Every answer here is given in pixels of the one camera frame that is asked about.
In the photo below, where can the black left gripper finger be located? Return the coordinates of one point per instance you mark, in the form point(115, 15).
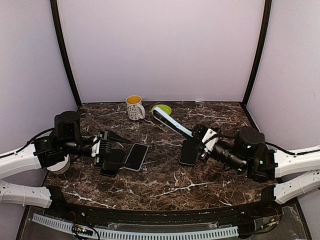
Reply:
point(114, 137)
point(120, 164)

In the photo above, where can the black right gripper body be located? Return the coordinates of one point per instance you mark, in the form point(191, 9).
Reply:
point(204, 158)

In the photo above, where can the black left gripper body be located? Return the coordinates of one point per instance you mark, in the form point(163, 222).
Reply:
point(101, 156)

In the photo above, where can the light blue phone case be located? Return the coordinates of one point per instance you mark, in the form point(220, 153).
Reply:
point(172, 122)

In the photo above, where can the black phone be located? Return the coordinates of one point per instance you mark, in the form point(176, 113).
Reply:
point(166, 122)
point(115, 155)

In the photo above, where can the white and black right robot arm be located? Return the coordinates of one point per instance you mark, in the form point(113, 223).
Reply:
point(261, 161)

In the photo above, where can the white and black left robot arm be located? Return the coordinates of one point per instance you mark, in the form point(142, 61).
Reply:
point(51, 149)

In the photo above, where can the black phone in black case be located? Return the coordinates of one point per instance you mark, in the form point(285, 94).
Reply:
point(115, 155)

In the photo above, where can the phone in dark green case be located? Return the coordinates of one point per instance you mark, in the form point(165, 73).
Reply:
point(188, 154)

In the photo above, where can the phone in lavender case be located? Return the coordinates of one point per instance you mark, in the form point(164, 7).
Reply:
point(136, 157)

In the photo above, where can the white patterned mug orange inside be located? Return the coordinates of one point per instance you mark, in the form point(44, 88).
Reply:
point(135, 109)

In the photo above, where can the lime green plastic bowl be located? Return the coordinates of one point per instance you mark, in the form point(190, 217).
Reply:
point(163, 107)

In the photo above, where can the white fluted ramekin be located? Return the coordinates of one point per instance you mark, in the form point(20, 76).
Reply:
point(60, 167)

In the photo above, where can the small green circuit board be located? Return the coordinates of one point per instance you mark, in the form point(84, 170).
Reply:
point(81, 231)

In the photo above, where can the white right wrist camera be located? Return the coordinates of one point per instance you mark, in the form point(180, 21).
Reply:
point(209, 141)

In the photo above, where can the white slotted cable duct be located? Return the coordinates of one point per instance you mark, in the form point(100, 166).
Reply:
point(121, 231)

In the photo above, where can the black front table rail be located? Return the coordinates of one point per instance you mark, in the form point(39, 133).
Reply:
point(229, 215)

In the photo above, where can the black left corner post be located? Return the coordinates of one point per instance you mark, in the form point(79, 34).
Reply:
point(63, 52)

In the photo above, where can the black corner post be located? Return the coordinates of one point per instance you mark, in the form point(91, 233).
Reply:
point(63, 52)
point(258, 53)

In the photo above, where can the black right corner post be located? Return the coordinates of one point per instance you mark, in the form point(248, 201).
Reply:
point(258, 53)

